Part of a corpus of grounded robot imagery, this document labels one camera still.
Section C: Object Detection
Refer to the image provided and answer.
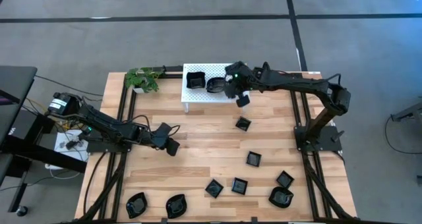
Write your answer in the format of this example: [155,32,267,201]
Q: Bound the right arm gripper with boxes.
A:
[224,61,255,108]

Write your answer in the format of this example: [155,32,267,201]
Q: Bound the thin black floor cable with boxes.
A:
[34,74,105,96]

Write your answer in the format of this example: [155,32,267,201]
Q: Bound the white perforated metal rack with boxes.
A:
[181,63,251,113]

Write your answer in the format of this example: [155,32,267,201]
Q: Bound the grey metal stand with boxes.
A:
[390,101,422,123]

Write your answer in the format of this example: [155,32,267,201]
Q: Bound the black looped floor cable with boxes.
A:
[384,114,422,155]

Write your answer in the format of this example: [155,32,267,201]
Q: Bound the green plant in white pot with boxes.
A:
[124,67,164,94]

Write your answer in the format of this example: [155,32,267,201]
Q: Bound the black small square mini plate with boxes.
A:
[204,179,224,199]
[276,170,295,189]
[246,151,262,168]
[235,116,252,132]
[231,177,249,196]

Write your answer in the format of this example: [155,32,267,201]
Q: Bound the black wavy square mini plate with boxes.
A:
[186,71,206,90]

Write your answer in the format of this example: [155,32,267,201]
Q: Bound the black desk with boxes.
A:
[0,65,88,215]

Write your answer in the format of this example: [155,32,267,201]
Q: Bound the white power strip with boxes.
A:
[53,130,90,163]

